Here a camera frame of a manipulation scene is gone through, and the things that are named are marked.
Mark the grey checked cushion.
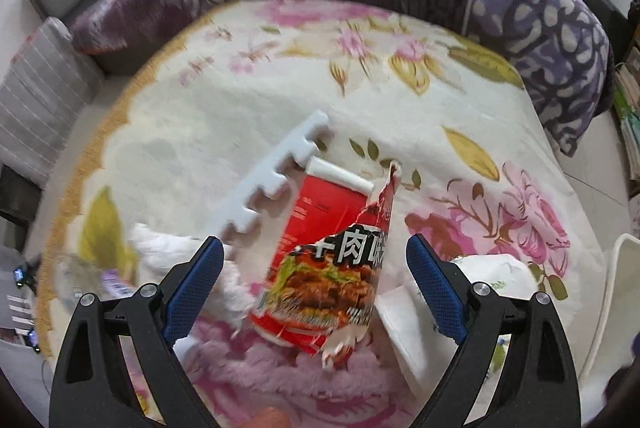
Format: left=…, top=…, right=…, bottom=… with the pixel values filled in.
left=0, top=18, right=105, bottom=188

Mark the wooden bookshelf with books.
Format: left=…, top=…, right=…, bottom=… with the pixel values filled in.
left=613, top=36, right=639, bottom=181

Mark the white plastic trash bin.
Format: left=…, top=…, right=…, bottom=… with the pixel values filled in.
left=579, top=232, right=640, bottom=384

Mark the clear plastic bottle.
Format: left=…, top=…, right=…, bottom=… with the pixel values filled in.
left=53, top=254, right=138, bottom=312

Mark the crumpled white tissue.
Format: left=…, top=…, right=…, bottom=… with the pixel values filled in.
left=129, top=223, right=254, bottom=341

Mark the grey foam puzzle strip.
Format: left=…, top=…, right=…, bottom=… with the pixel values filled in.
left=193, top=110, right=330, bottom=242

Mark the purple fuzzy cloth strip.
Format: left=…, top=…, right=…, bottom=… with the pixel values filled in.
left=191, top=319, right=405, bottom=400

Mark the person's left hand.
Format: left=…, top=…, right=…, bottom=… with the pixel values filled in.
left=241, top=408, right=292, bottom=428

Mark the floral cream blanket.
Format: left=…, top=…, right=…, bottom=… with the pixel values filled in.
left=38, top=0, right=604, bottom=427

